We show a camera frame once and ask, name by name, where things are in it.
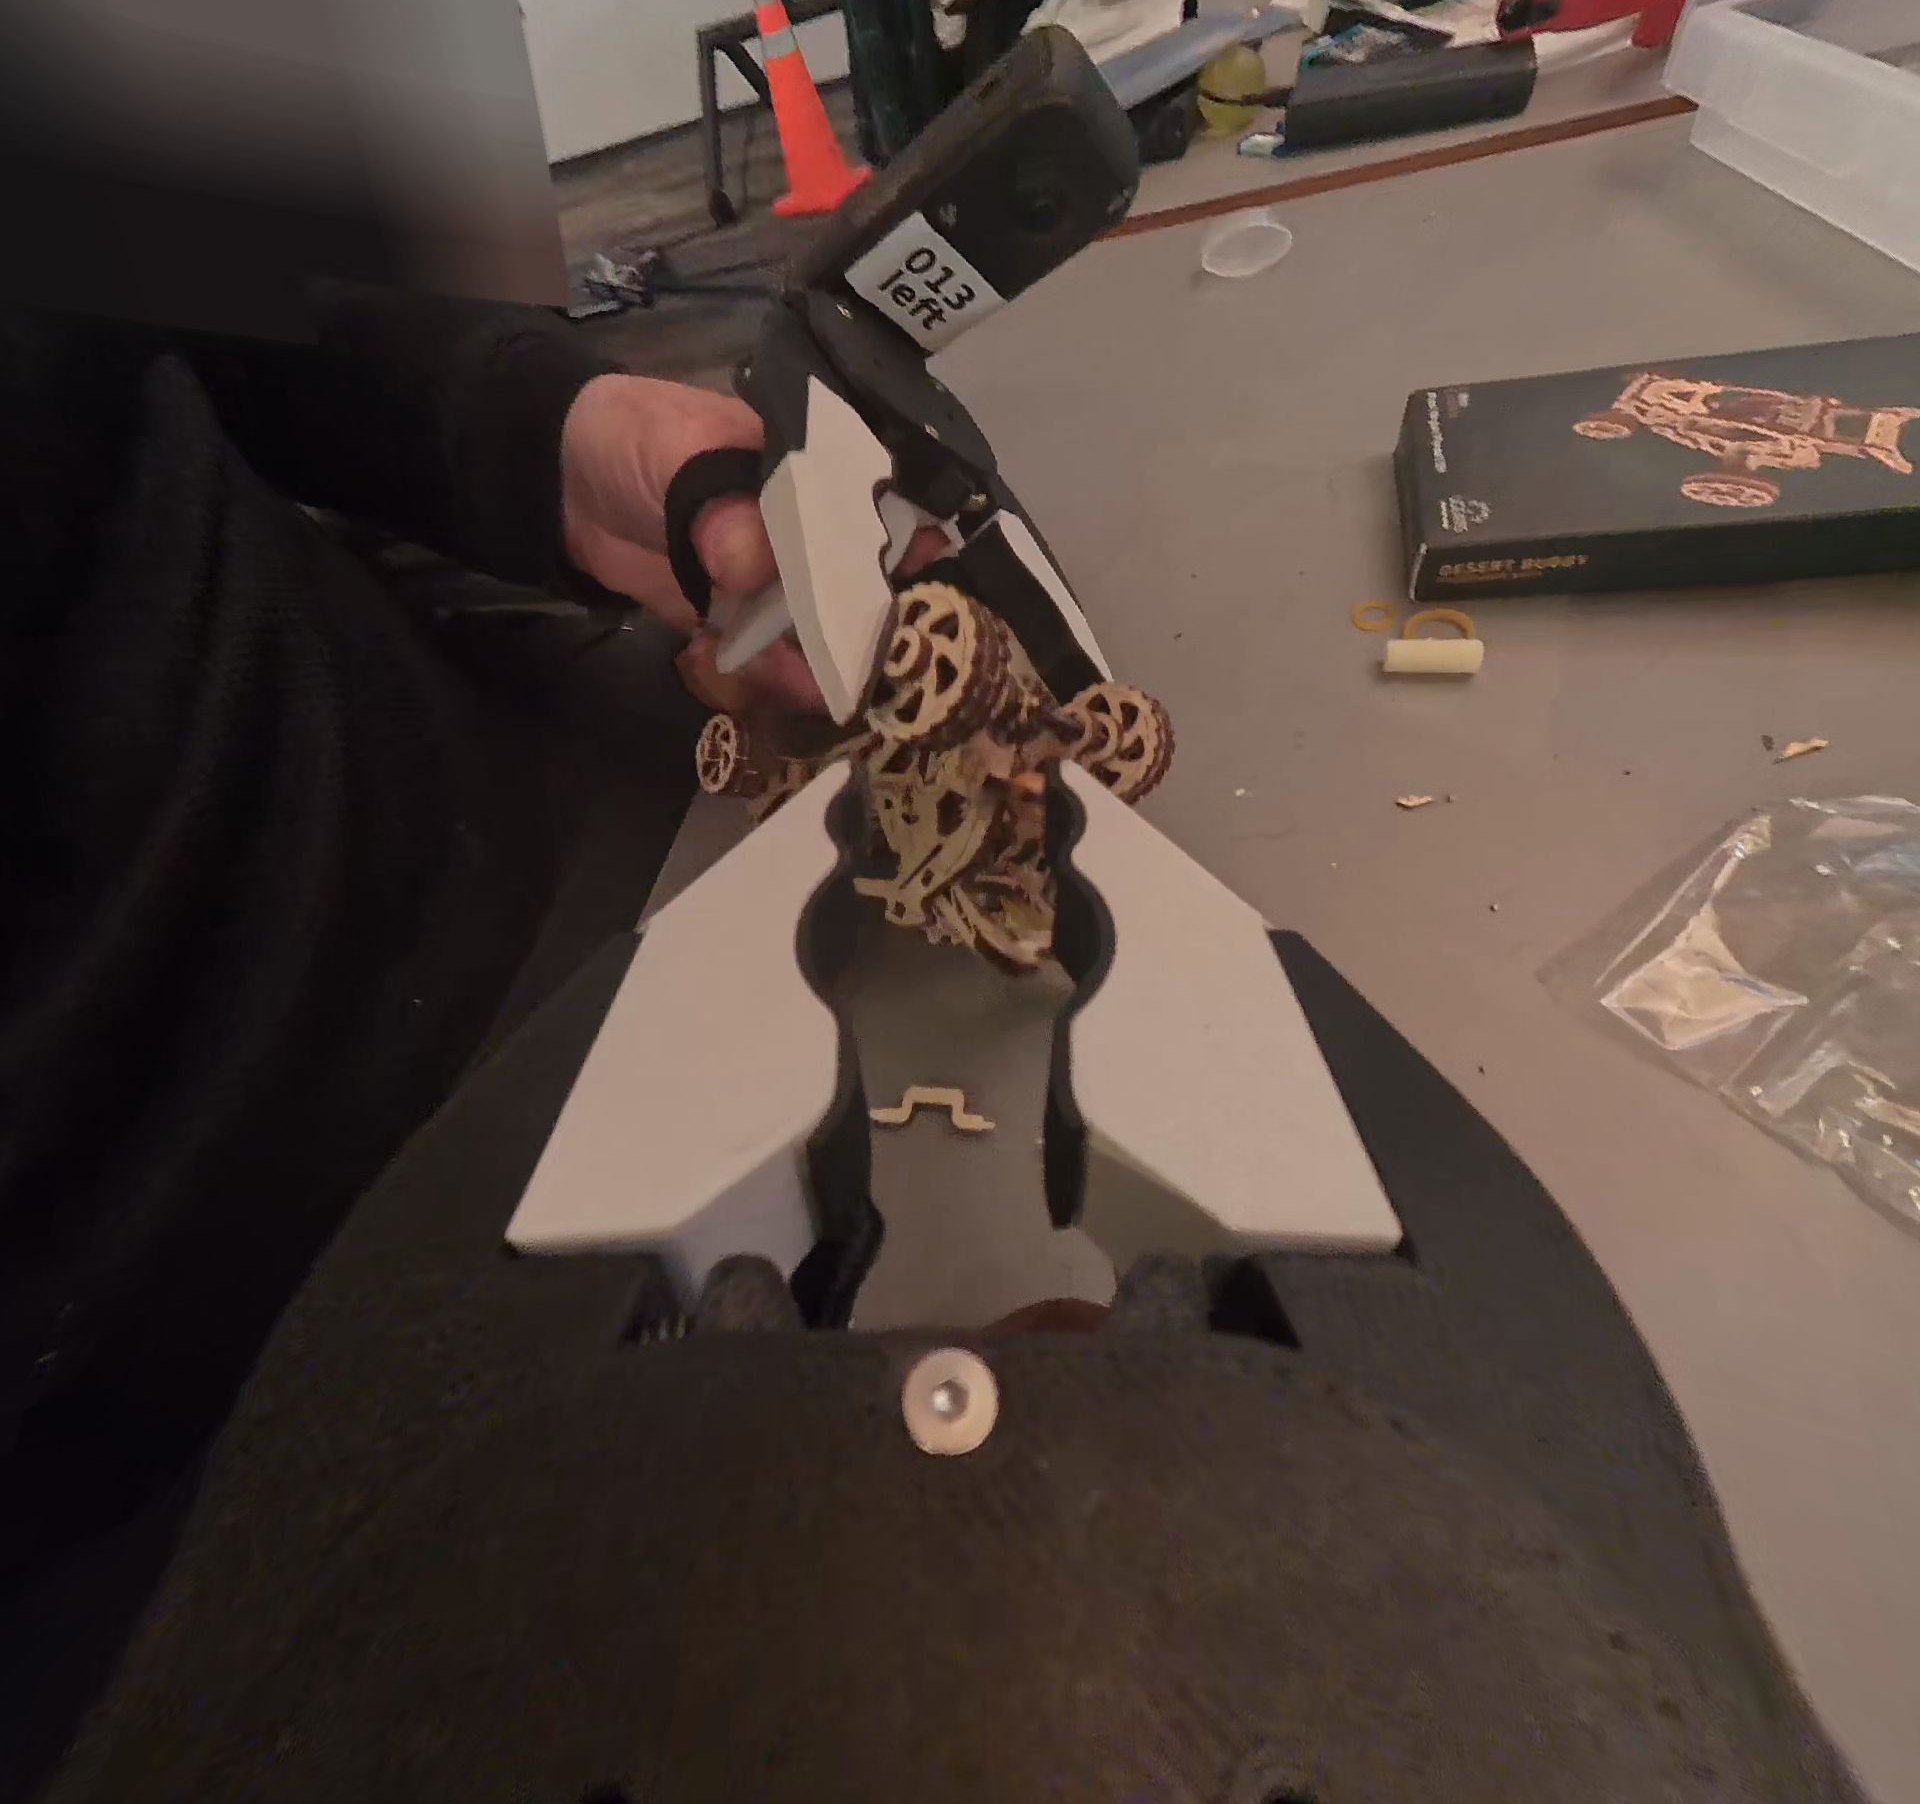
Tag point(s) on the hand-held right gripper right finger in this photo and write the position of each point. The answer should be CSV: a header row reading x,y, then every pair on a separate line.
x,y
1231,1085

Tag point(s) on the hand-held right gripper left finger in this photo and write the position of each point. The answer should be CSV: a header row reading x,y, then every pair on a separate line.
x,y
678,1085

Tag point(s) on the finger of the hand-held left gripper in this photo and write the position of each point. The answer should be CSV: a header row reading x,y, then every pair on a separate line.
x,y
826,564
1059,605

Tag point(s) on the wooden buggy model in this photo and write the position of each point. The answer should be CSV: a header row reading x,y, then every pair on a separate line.
x,y
960,813

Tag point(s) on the person's left forearm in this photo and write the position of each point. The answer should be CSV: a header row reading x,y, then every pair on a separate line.
x,y
452,442

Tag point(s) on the black model kit box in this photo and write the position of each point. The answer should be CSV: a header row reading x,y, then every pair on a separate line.
x,y
1650,484

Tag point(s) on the person's left hand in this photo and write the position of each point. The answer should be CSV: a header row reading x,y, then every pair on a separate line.
x,y
633,484

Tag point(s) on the orange traffic cone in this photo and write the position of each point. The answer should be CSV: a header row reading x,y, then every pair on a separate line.
x,y
791,93

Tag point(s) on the pale wax cylinder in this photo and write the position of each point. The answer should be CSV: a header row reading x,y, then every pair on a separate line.
x,y
1431,657

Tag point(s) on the clear plastic piece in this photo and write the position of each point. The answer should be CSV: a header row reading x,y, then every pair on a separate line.
x,y
1249,244

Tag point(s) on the yellow green bottle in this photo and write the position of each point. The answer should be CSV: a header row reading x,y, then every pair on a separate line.
x,y
1231,86

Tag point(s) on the person's black clothing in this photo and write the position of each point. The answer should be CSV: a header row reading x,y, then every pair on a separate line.
x,y
223,936

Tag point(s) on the clear plastic bag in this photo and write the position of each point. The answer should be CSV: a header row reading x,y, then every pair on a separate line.
x,y
1770,995

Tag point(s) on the wooden zigzag bracket part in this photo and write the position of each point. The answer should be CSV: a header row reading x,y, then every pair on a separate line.
x,y
934,1089

